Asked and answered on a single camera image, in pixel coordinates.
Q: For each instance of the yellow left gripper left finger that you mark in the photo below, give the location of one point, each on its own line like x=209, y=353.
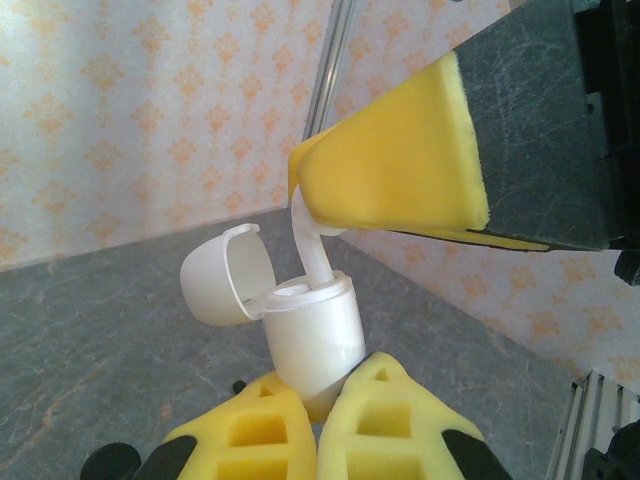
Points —
x=295, y=435

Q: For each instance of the aluminium corner post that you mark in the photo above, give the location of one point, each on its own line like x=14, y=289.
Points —
x=332, y=60

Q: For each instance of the white earbud charging case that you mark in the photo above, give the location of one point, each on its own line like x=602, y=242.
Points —
x=310, y=340

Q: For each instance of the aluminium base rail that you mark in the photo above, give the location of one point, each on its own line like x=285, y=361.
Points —
x=580, y=430

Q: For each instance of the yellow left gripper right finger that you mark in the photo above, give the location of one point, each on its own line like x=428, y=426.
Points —
x=430, y=415

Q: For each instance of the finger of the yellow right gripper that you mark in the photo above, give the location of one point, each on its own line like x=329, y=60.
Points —
x=505, y=242
x=390, y=160

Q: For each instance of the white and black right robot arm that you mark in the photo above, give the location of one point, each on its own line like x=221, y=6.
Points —
x=620, y=450

